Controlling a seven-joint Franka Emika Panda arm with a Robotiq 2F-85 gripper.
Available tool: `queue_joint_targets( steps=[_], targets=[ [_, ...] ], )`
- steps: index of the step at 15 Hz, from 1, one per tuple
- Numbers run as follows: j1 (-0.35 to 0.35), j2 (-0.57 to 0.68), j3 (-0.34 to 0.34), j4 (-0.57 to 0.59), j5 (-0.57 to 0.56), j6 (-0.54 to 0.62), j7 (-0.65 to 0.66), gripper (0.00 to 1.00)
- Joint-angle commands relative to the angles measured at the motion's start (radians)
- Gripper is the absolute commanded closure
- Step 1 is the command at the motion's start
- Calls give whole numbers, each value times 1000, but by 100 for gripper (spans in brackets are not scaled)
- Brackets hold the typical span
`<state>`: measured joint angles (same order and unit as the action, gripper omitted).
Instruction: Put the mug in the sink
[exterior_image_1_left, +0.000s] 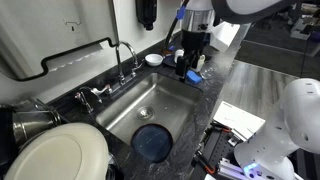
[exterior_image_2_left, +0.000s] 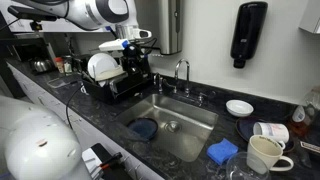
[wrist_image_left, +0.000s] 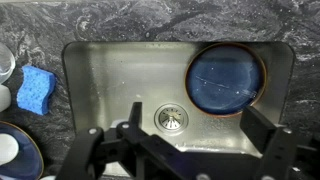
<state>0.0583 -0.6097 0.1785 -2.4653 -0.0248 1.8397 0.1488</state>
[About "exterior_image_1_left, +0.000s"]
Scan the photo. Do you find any black orange clamp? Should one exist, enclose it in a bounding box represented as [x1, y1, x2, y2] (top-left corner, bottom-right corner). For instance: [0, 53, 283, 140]
[194, 150, 215, 175]

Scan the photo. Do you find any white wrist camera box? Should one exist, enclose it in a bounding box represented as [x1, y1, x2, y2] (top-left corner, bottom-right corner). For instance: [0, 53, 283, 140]
[210, 22, 240, 52]

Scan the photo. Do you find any stainless steel sink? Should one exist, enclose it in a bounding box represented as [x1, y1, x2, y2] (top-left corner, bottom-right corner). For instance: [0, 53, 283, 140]
[96, 73, 202, 146]

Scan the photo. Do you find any chrome faucet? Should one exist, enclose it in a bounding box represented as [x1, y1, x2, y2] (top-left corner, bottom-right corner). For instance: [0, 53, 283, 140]
[115, 41, 144, 85]

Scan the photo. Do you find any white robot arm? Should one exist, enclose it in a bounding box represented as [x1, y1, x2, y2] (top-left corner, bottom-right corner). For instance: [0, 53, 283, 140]
[176, 0, 320, 180]

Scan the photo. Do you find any black cable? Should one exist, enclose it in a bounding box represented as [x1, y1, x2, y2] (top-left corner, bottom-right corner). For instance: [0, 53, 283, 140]
[162, 0, 190, 54]

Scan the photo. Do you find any dark blue plate on counter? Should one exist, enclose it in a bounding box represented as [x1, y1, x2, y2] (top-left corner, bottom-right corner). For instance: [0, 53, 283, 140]
[163, 55, 176, 68]

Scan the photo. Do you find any white paper towel dispenser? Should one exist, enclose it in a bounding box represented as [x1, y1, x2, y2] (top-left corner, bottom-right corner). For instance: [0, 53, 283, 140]
[0, 0, 118, 81]

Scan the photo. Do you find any cream dinner plate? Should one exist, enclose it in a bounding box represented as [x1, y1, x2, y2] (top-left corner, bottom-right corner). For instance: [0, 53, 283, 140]
[4, 123, 111, 180]

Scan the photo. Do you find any black wall soap dispenser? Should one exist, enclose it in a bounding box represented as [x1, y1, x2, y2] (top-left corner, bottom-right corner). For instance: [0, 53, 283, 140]
[135, 0, 157, 31]

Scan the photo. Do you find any white paper sheet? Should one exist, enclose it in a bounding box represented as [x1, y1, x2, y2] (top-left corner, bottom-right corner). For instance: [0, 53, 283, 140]
[213, 101, 265, 141]

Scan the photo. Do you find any chrome soap pump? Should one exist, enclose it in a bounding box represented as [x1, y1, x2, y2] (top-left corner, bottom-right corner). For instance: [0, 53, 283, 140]
[75, 86, 102, 114]

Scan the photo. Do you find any white printed mug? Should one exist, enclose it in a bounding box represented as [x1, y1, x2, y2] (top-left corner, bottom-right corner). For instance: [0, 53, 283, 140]
[174, 49, 184, 63]

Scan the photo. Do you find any clear glass bowl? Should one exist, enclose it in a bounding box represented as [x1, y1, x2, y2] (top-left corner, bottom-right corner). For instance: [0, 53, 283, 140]
[200, 64, 214, 79]

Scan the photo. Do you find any blue sponge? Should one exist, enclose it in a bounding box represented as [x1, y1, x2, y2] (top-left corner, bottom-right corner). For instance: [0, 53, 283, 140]
[187, 70, 202, 84]

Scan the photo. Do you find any stainless steel pot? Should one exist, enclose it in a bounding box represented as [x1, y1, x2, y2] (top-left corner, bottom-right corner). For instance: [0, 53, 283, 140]
[12, 99, 61, 146]

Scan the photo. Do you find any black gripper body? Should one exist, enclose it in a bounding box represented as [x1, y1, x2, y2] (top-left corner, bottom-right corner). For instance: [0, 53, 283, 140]
[181, 30, 210, 63]

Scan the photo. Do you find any dark blue plate in sink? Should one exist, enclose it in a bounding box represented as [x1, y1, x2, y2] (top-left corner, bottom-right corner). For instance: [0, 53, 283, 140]
[130, 124, 173, 163]

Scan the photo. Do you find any small white bowl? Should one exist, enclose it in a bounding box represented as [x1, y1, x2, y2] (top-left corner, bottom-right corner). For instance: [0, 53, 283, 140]
[145, 54, 163, 67]

